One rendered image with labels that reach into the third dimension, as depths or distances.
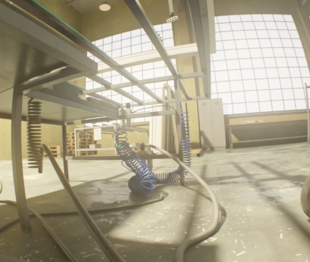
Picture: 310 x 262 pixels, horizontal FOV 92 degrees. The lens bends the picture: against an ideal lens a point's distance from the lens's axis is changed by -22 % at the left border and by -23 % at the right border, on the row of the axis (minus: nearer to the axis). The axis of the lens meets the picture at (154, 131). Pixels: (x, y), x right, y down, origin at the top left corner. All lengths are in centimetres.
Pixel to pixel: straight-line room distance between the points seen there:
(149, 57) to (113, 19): 1006
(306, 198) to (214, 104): 697
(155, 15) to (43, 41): 996
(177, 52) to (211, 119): 630
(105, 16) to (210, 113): 792
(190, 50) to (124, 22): 961
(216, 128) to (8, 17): 726
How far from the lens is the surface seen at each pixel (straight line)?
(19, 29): 40
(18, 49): 54
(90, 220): 37
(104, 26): 1135
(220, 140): 738
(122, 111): 159
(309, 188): 69
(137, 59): 131
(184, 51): 124
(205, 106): 749
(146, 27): 90
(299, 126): 882
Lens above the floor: 31
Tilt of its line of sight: 4 degrees up
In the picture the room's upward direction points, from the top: 3 degrees counter-clockwise
